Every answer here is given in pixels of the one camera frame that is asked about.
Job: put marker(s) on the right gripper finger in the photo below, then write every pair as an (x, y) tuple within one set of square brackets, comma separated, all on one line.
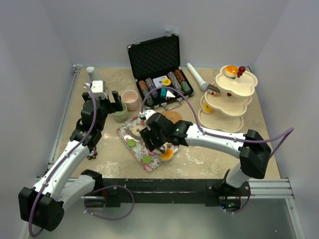
[(146, 134), (151, 145)]

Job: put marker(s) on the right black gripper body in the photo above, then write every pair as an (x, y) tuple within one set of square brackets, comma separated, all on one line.
[(162, 136)]

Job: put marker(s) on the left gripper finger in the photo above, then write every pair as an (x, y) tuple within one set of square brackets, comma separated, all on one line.
[(86, 96), (117, 104)]

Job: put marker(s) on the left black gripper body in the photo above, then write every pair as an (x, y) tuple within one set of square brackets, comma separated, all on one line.
[(105, 104)]

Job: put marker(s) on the green ceramic cup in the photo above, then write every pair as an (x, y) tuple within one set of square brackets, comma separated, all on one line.
[(121, 116)]

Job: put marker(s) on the orange yellow small donut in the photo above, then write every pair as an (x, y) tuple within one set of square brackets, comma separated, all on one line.
[(206, 108)]

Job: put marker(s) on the chocolate layered cake slice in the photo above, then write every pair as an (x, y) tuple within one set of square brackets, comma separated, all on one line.
[(213, 90)]

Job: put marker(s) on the orange glazed donut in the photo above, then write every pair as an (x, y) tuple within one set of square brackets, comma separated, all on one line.
[(230, 71)]

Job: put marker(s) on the metal tongs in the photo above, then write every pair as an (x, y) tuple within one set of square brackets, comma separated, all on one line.
[(165, 147)]

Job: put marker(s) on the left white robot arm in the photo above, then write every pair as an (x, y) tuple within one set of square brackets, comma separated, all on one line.
[(44, 204)]

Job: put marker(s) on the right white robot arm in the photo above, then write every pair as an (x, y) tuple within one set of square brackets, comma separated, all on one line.
[(251, 150)]

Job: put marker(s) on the white glazed donut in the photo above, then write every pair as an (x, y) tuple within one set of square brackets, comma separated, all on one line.
[(159, 151), (136, 131)]

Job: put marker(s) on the pink ceramic cup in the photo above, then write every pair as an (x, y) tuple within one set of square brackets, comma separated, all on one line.
[(130, 98)]

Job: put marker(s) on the woven rattan coaster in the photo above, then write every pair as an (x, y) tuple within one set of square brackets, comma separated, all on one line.
[(172, 116)]

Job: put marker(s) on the green macaron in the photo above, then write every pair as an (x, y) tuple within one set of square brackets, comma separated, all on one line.
[(131, 142), (146, 159)]

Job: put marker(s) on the floral serving tray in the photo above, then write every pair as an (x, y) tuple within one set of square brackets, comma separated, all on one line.
[(139, 150)]

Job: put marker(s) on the white clamp device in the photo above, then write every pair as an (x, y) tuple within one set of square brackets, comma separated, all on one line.
[(90, 73)]

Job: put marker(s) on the owl figurine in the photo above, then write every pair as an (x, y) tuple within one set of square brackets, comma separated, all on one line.
[(92, 154)]

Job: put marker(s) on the cream three-tier cake stand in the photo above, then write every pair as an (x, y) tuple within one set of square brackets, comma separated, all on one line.
[(229, 107)]

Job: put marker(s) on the black poker chip case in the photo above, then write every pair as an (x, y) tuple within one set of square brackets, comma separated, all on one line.
[(154, 60)]

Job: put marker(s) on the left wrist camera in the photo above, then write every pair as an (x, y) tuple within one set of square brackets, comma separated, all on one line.
[(98, 88)]

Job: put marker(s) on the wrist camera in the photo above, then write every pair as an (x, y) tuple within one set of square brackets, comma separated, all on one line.
[(98, 88), (146, 114)]

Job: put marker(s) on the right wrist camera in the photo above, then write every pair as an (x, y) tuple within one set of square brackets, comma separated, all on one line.
[(146, 114)]

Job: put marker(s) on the black base frame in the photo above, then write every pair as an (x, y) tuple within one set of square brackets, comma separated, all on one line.
[(210, 192)]

